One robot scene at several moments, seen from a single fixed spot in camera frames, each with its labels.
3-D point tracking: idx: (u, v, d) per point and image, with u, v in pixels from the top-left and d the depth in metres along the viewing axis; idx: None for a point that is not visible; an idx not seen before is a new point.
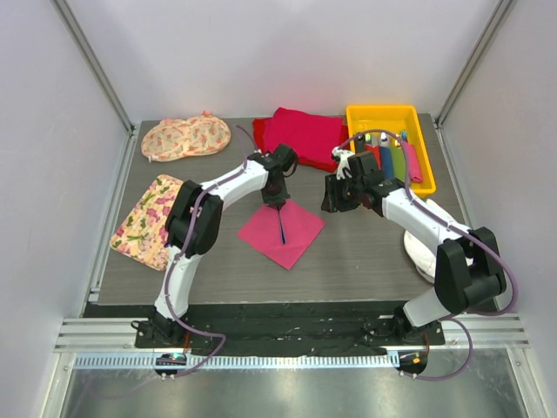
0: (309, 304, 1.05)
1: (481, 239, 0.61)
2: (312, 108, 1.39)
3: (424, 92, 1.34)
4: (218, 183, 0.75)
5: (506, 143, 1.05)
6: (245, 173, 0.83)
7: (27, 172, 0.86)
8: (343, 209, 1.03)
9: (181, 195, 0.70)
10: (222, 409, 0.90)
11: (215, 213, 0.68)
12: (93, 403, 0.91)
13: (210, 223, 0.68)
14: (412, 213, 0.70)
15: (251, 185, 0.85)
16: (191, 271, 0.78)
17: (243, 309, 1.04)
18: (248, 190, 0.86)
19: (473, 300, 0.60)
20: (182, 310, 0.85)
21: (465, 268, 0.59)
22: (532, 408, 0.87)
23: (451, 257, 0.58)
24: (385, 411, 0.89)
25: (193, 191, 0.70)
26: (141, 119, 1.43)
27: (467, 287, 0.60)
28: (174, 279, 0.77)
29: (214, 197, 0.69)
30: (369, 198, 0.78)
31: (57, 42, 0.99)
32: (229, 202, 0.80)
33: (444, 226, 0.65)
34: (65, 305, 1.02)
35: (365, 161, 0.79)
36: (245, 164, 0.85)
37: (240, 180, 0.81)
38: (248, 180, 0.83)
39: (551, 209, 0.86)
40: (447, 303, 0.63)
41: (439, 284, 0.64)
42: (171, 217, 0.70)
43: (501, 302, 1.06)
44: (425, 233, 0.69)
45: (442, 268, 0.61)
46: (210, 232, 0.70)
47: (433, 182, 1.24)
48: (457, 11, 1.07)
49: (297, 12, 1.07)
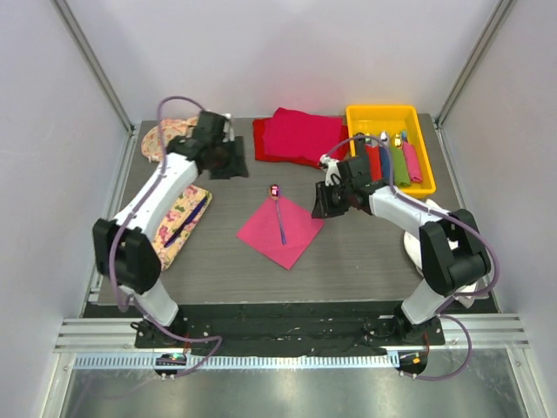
0: (309, 304, 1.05)
1: (460, 219, 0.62)
2: (312, 108, 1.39)
3: (424, 92, 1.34)
4: (133, 210, 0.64)
5: (505, 143, 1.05)
6: (165, 178, 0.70)
7: (27, 173, 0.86)
8: (333, 214, 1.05)
9: (98, 239, 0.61)
10: (222, 409, 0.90)
11: (140, 252, 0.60)
12: (93, 403, 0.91)
13: (138, 263, 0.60)
14: (395, 205, 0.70)
15: (181, 185, 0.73)
16: (155, 292, 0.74)
17: (243, 309, 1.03)
18: (182, 188, 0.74)
19: (459, 280, 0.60)
20: (171, 317, 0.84)
21: (447, 249, 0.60)
22: (532, 408, 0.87)
23: (432, 238, 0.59)
24: (385, 411, 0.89)
25: (109, 230, 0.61)
26: (141, 119, 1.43)
27: (453, 268, 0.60)
28: (145, 305, 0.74)
29: (134, 233, 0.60)
30: (359, 198, 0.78)
31: (57, 42, 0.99)
32: (162, 217, 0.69)
33: (425, 212, 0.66)
34: (65, 305, 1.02)
35: (352, 165, 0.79)
36: (162, 162, 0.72)
37: (161, 191, 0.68)
38: (173, 185, 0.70)
39: (551, 210, 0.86)
40: (436, 286, 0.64)
41: (426, 267, 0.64)
42: (101, 262, 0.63)
43: (502, 304, 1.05)
44: (409, 222, 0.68)
45: (426, 250, 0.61)
46: (144, 269, 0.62)
47: (433, 183, 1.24)
48: (457, 11, 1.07)
49: (297, 13, 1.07)
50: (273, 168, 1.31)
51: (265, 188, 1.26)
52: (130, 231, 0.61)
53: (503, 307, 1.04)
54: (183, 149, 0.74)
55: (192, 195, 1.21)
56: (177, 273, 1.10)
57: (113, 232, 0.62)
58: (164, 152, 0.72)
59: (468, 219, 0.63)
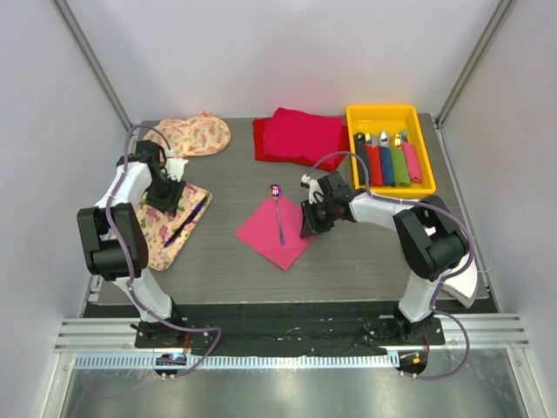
0: (309, 304, 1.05)
1: (432, 204, 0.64)
2: (312, 108, 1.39)
3: (424, 91, 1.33)
4: (110, 194, 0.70)
5: (505, 142, 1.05)
6: (129, 175, 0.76)
7: (27, 173, 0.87)
8: (321, 231, 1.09)
9: (86, 226, 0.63)
10: (222, 409, 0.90)
11: (131, 219, 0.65)
12: (94, 403, 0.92)
13: (132, 229, 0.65)
14: (372, 205, 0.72)
15: (140, 184, 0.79)
16: (149, 280, 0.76)
17: (243, 309, 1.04)
18: (139, 189, 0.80)
19: (439, 260, 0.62)
20: (168, 307, 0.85)
21: (423, 233, 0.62)
22: (532, 408, 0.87)
23: (406, 222, 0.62)
24: (385, 411, 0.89)
25: (94, 214, 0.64)
26: (141, 119, 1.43)
27: (432, 252, 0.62)
28: (144, 297, 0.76)
29: (120, 206, 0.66)
30: (340, 209, 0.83)
31: (57, 42, 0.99)
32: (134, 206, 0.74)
33: (398, 204, 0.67)
34: (65, 305, 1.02)
35: (332, 178, 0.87)
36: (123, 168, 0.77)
37: (130, 183, 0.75)
38: (137, 178, 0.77)
39: (552, 210, 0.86)
40: (421, 272, 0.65)
41: (408, 256, 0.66)
42: (90, 252, 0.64)
43: (502, 304, 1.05)
44: (385, 217, 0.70)
45: (404, 236, 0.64)
46: (138, 239, 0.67)
47: (433, 182, 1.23)
48: (457, 11, 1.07)
49: (297, 12, 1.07)
50: (273, 168, 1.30)
51: (265, 188, 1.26)
52: (116, 207, 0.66)
53: (503, 307, 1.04)
54: (137, 159, 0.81)
55: (192, 195, 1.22)
56: (177, 273, 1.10)
57: (98, 219, 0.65)
58: (124, 162, 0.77)
59: (438, 201, 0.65)
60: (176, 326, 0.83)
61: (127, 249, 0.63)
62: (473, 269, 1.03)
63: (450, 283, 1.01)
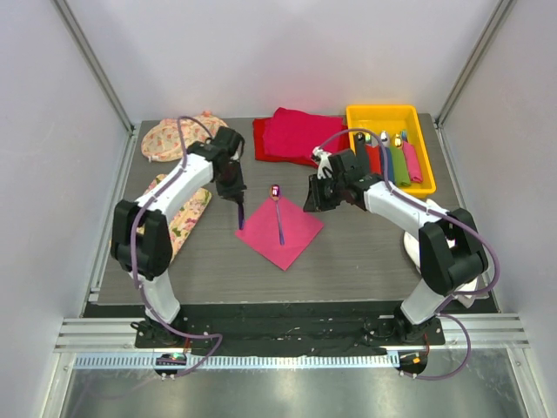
0: (309, 305, 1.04)
1: (459, 219, 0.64)
2: (312, 109, 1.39)
3: (425, 91, 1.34)
4: (155, 194, 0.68)
5: (506, 143, 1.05)
6: (185, 172, 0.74)
7: (28, 172, 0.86)
8: (325, 208, 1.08)
9: (118, 219, 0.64)
10: (222, 409, 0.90)
11: (159, 232, 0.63)
12: (93, 402, 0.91)
13: (157, 241, 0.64)
14: (391, 202, 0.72)
15: (195, 185, 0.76)
16: (162, 284, 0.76)
17: (243, 309, 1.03)
18: (195, 188, 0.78)
19: (457, 279, 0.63)
20: (172, 314, 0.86)
21: (446, 251, 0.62)
22: (532, 408, 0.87)
23: (432, 239, 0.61)
24: (385, 411, 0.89)
25: (130, 212, 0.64)
26: (141, 119, 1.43)
27: (452, 269, 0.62)
28: (152, 297, 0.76)
29: (153, 214, 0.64)
30: (352, 193, 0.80)
31: (57, 40, 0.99)
32: (177, 207, 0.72)
33: (423, 212, 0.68)
34: (66, 305, 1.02)
35: (345, 158, 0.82)
36: (183, 159, 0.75)
37: (182, 183, 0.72)
38: (192, 180, 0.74)
39: (553, 210, 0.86)
40: (434, 285, 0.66)
41: (425, 268, 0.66)
42: (117, 244, 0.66)
43: (503, 305, 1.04)
44: (405, 219, 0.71)
45: (426, 251, 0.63)
46: (160, 249, 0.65)
47: (433, 182, 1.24)
48: (457, 11, 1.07)
49: (297, 12, 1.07)
50: (274, 168, 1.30)
51: (265, 188, 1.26)
52: (150, 212, 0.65)
53: (505, 308, 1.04)
54: (203, 153, 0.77)
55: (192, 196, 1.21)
56: (177, 273, 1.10)
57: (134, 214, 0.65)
58: (184, 152, 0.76)
59: (464, 215, 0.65)
60: (182, 333, 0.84)
61: (134, 259, 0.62)
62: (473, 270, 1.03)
63: None
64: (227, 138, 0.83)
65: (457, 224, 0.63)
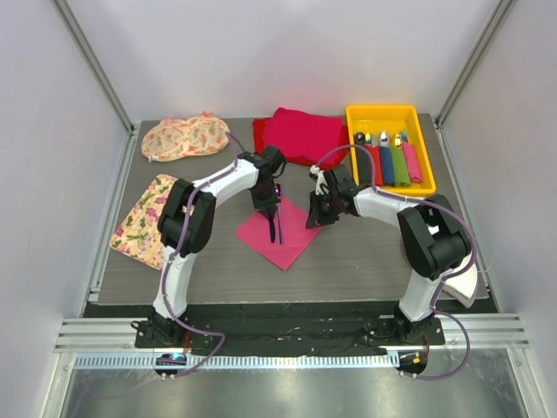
0: (309, 305, 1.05)
1: (436, 202, 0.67)
2: (312, 109, 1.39)
3: (425, 92, 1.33)
4: (209, 180, 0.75)
5: (505, 142, 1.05)
6: (236, 171, 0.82)
7: (27, 172, 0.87)
8: (325, 222, 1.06)
9: (174, 194, 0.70)
10: (222, 409, 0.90)
11: (209, 211, 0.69)
12: (93, 403, 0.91)
13: (204, 219, 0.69)
14: (375, 199, 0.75)
15: (239, 185, 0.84)
16: (187, 269, 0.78)
17: (243, 309, 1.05)
18: (238, 189, 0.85)
19: (440, 260, 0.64)
20: (179, 311, 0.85)
21: (426, 231, 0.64)
22: (532, 408, 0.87)
23: (409, 220, 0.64)
24: (385, 411, 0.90)
25: (185, 189, 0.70)
26: (141, 119, 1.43)
27: (435, 250, 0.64)
28: (171, 279, 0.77)
29: (206, 194, 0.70)
30: (345, 203, 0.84)
31: (57, 40, 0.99)
32: (223, 198, 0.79)
33: (403, 201, 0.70)
34: (65, 305, 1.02)
35: (337, 172, 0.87)
36: (235, 162, 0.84)
37: (231, 179, 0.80)
38: (240, 178, 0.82)
39: (553, 210, 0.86)
40: (422, 270, 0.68)
41: (411, 253, 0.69)
42: (164, 217, 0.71)
43: (503, 305, 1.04)
44: (390, 213, 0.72)
45: (407, 234, 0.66)
46: (204, 229, 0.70)
47: (433, 183, 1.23)
48: (457, 11, 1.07)
49: (298, 11, 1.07)
50: None
51: None
52: (204, 193, 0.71)
53: (505, 308, 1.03)
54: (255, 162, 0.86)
55: None
56: None
57: (187, 193, 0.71)
58: (238, 157, 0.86)
59: (443, 201, 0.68)
60: (192, 327, 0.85)
61: (183, 231, 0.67)
62: (473, 269, 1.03)
63: (450, 283, 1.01)
64: (278, 153, 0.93)
65: (432, 205, 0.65)
